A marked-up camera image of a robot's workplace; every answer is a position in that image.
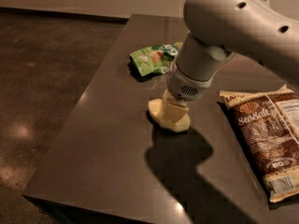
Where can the white gripper with vent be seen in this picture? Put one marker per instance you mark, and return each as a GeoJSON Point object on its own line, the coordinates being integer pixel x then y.
{"type": "Point", "coordinates": [182, 85]}

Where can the yellow wavy sponge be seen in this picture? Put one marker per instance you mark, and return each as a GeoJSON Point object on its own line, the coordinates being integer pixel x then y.
{"type": "Point", "coordinates": [169, 116]}

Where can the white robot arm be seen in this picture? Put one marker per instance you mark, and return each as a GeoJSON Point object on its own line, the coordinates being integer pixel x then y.
{"type": "Point", "coordinates": [218, 29]}

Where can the green chip bag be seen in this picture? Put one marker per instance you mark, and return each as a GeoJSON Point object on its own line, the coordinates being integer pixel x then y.
{"type": "Point", "coordinates": [155, 59]}

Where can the brown sea salt chip bag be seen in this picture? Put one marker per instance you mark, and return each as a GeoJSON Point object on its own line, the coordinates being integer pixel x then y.
{"type": "Point", "coordinates": [269, 125]}

